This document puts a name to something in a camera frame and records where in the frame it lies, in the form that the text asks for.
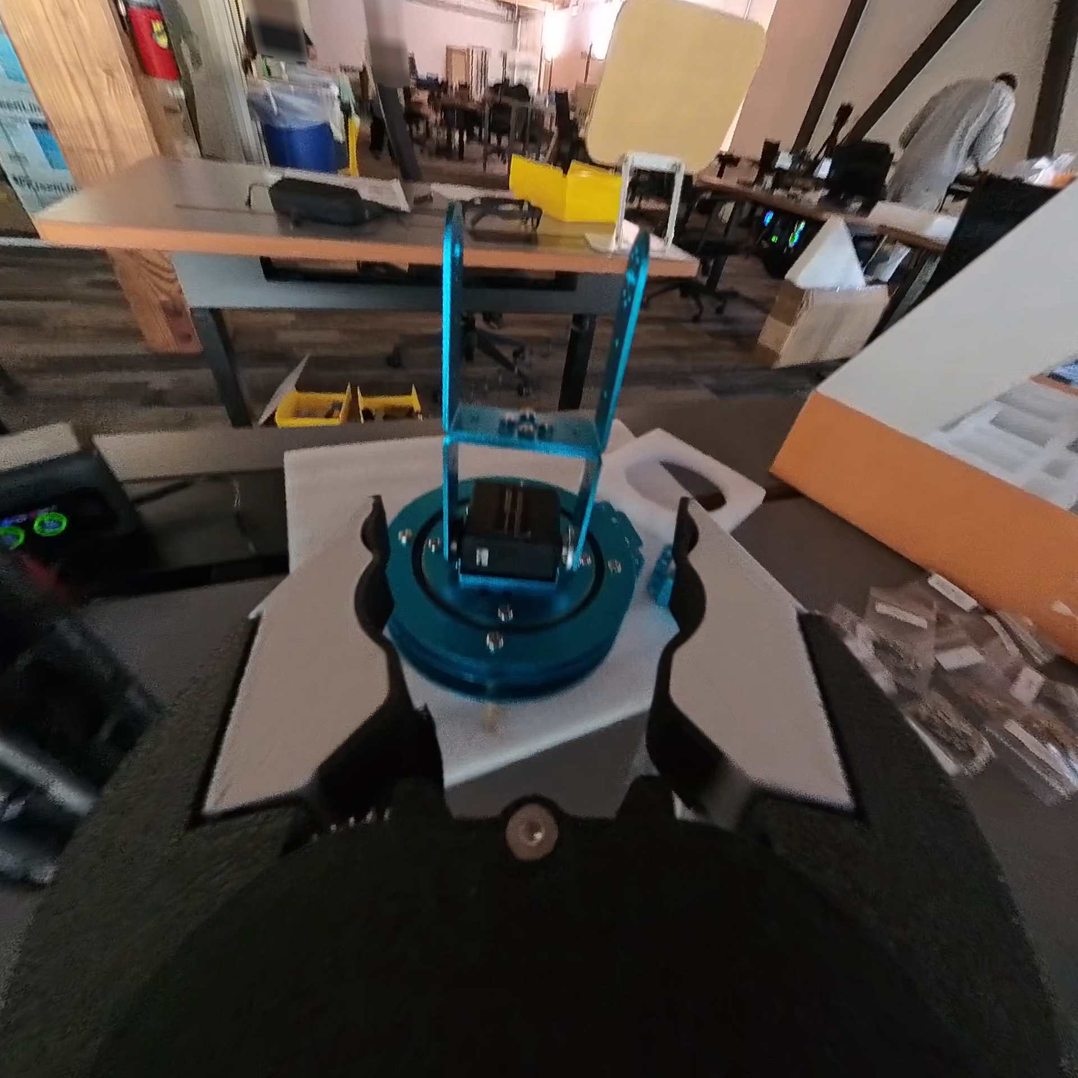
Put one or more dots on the yellow parts bin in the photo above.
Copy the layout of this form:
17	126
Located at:
389	406
312	408

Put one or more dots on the yellow box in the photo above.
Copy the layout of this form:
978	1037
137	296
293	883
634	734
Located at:
556	189

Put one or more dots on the black device green lights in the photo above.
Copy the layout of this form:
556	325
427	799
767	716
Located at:
59	497

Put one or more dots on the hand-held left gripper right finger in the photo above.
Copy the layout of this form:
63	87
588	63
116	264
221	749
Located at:
749	674

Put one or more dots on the black office chair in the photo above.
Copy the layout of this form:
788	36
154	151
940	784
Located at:
497	345

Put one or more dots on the brown cardboard box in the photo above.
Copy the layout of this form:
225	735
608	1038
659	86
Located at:
825	324

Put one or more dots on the blue plastic bin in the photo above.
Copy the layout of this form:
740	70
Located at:
299	135

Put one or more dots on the white metal frame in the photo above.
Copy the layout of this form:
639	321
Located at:
653	160

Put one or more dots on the small blue bracket frame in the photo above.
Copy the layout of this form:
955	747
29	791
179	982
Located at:
663	577

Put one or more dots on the pile of small screw bags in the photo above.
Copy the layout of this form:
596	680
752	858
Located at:
968	674

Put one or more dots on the white foam insert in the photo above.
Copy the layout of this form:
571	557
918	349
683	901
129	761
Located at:
1019	438

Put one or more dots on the white foam sheet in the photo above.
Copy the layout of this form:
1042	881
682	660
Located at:
354	480

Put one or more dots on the black bag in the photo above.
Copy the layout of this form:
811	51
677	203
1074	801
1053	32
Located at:
324	202

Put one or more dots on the blue robot arm base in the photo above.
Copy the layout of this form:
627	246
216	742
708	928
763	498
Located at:
505	623

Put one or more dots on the orange white cardboard box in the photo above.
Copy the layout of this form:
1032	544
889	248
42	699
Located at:
926	505

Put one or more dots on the wooden edged table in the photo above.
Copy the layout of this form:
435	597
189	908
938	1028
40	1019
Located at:
185	210
808	206

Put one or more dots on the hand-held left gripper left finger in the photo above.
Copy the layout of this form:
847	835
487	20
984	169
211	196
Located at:
295	674

